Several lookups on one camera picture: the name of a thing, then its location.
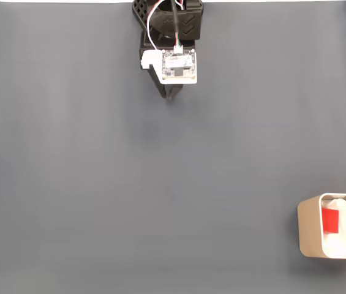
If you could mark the red cube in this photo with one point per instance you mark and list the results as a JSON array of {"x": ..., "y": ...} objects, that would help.
[{"x": 330, "y": 220}]

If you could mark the beige open box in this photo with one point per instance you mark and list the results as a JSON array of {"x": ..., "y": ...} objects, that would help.
[{"x": 309, "y": 226}]

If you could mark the white camera circuit board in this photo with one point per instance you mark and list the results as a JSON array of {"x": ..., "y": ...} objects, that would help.
[{"x": 179, "y": 65}]

